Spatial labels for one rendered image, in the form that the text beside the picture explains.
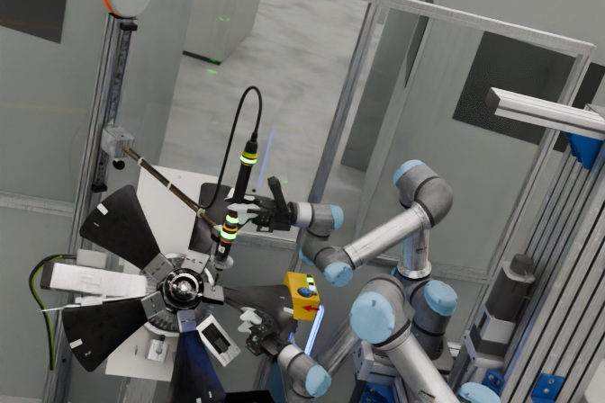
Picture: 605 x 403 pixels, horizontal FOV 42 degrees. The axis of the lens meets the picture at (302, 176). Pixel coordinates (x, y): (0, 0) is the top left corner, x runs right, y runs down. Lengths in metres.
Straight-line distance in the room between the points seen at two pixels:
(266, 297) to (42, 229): 1.05
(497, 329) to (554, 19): 2.56
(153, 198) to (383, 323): 1.01
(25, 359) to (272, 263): 1.10
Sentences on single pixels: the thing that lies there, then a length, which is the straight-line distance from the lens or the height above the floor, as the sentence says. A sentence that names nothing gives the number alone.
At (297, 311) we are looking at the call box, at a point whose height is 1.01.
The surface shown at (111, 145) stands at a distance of 2.74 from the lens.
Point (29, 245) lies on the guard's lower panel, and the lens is 3.24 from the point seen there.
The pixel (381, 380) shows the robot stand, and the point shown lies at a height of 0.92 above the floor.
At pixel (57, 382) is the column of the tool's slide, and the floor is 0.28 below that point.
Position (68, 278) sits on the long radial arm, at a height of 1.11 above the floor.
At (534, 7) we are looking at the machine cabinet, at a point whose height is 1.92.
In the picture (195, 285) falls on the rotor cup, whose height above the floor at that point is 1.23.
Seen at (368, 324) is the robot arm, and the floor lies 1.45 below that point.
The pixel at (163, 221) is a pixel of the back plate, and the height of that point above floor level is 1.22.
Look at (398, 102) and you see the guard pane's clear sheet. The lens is 3.04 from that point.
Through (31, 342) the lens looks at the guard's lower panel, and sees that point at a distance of 3.50.
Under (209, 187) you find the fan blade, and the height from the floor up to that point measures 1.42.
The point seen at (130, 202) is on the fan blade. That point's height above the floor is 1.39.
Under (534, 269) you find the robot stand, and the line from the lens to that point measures 2.44.
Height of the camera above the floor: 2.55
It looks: 24 degrees down
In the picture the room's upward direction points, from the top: 17 degrees clockwise
